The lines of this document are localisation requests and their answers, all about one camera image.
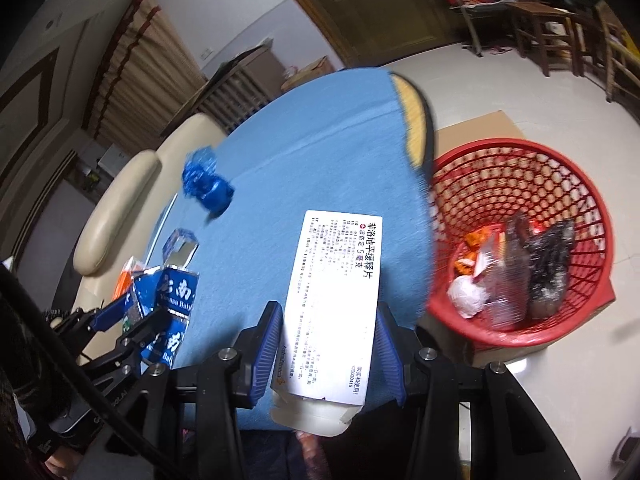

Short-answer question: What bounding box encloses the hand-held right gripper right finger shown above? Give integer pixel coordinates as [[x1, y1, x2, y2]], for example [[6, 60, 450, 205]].
[[374, 304, 576, 480]]

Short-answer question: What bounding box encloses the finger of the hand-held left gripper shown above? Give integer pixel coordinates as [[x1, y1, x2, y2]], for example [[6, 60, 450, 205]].
[[82, 311, 174, 377], [47, 294, 139, 342]]

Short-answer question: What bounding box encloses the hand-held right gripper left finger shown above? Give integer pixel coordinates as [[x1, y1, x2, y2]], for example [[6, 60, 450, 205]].
[[144, 301, 286, 480]]

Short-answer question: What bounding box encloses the blue printed box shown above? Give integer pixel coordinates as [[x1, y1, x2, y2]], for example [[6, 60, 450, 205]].
[[125, 230, 202, 367]]

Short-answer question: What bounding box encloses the white medicine box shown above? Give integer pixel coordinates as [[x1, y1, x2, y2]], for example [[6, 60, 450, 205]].
[[270, 209, 384, 437]]

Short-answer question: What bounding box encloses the red plastic basket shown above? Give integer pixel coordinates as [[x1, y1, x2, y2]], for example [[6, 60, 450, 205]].
[[422, 137, 616, 350]]

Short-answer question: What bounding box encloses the orange package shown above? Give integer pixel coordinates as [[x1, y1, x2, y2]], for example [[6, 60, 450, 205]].
[[464, 227, 494, 252]]

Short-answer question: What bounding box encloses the blue wrapper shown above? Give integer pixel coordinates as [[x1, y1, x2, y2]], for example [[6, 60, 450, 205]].
[[181, 146, 236, 220]]

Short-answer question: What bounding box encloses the dark plastic wrapper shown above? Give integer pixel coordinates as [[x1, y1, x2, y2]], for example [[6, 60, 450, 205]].
[[524, 218, 577, 321]]

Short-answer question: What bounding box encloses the white crumpled tissue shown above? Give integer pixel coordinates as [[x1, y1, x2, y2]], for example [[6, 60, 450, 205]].
[[446, 274, 489, 319]]

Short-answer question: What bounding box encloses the beige sofa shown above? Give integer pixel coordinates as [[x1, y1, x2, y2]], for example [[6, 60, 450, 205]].
[[71, 111, 229, 313]]

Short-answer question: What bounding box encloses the clear plastic package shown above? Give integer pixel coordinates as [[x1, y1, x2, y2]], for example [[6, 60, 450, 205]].
[[476, 211, 534, 330]]

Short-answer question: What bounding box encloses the round blue table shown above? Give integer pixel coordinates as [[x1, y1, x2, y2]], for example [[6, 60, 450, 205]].
[[167, 67, 437, 432]]

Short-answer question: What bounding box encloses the beige panelled door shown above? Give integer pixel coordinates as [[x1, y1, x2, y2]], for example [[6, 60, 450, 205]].
[[0, 0, 168, 191]]

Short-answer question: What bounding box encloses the round wooden table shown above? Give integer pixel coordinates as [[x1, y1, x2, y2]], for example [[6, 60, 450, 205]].
[[389, 71, 437, 183]]

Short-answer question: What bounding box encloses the flat cardboard sheet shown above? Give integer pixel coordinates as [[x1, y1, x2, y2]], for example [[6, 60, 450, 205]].
[[431, 109, 617, 367]]

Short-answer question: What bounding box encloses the grey shoe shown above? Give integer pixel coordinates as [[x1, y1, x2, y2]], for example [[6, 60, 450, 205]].
[[611, 426, 640, 467]]

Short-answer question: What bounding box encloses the brown curtain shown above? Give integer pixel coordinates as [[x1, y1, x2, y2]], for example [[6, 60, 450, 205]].
[[81, 0, 209, 145]]

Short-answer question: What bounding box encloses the wooden radiator cover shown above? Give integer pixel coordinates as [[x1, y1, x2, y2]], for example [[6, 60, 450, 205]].
[[196, 44, 282, 134]]

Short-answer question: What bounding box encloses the open cardboard box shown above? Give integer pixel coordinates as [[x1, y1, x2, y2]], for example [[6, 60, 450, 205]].
[[279, 55, 337, 94]]

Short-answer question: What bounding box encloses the brass double door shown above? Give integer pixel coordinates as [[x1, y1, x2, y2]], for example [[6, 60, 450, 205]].
[[259, 0, 452, 69]]

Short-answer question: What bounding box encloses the metal chair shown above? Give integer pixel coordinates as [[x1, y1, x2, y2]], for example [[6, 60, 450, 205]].
[[425, 0, 521, 57]]

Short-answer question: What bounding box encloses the small wooden table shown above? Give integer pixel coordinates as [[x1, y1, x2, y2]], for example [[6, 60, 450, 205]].
[[504, 0, 587, 78]]

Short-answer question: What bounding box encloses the thick black cable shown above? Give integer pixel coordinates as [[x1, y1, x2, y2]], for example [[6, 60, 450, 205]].
[[0, 262, 177, 480]]

